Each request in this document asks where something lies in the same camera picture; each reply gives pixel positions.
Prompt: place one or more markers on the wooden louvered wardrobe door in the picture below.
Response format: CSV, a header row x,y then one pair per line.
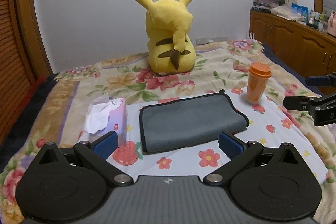
x,y
16,74

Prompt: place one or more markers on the wooden sideboard cabinet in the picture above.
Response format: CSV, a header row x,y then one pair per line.
x,y
305,50

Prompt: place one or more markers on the orange lidded cup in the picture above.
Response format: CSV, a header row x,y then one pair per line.
x,y
259,74

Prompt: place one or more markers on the small bottles on cabinet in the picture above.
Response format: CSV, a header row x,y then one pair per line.
x,y
318,20

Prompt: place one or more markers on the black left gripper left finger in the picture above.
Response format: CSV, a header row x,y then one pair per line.
x,y
90,163

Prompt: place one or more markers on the beige floral blanket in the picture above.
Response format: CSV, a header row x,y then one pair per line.
x,y
56,110

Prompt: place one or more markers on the pink tissue pack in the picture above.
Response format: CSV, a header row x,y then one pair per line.
x,y
105,115

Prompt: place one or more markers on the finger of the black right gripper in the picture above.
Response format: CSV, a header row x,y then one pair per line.
x,y
326,80
307,103

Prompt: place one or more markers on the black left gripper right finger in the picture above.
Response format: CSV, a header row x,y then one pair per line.
x,y
242,156

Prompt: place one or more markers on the pink bag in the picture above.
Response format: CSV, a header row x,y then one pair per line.
x,y
331,25

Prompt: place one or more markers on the purple and grey towel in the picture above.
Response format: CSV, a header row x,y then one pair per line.
x,y
188,122

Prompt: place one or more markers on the stack of folded papers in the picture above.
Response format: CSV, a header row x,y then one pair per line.
x,y
266,5

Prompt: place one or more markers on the yellow Pikachu plush toy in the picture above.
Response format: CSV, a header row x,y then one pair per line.
x,y
167,23

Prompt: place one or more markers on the blue picture card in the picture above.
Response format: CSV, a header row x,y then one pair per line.
x,y
301,13

